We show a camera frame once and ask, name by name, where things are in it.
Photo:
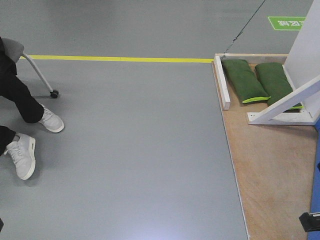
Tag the green sandbag left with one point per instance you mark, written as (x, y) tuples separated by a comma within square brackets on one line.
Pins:
[(244, 81)]

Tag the green sandbag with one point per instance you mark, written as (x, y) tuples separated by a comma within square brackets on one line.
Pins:
[(244, 81), (273, 79)]

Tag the white right sneaker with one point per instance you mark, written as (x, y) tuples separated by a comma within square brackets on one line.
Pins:
[(51, 121)]

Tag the white sneaker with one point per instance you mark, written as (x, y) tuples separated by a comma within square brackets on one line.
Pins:
[(51, 121), (22, 152)]

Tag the green sandbag right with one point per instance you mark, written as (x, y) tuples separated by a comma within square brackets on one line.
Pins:
[(273, 79)]

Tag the plywood platform base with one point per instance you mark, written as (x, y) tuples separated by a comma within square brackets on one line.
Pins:
[(274, 169)]

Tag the white left sneaker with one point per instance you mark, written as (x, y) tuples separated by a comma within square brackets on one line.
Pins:
[(22, 152)]

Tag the black trouser legs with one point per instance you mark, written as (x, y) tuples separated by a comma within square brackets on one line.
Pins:
[(14, 90)]

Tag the yellow floor tape line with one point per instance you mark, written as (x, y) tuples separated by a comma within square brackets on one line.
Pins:
[(122, 59)]

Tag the white far triangular brace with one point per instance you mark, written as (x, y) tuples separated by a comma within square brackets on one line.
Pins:
[(276, 113)]

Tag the green floor sign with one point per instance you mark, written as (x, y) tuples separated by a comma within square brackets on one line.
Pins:
[(286, 23)]

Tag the grey office chair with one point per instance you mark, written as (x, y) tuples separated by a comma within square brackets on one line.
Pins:
[(15, 50)]

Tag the black robot part right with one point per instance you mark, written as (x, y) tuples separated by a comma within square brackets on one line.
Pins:
[(310, 221)]

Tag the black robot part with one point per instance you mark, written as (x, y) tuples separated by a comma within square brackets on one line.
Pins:
[(1, 224), (310, 221)]

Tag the black robot part left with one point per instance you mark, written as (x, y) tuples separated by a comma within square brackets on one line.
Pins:
[(1, 224)]

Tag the white far edge rail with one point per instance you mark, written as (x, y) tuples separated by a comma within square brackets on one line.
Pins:
[(222, 83)]

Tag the white door frame wall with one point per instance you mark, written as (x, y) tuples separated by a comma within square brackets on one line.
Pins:
[(303, 64)]

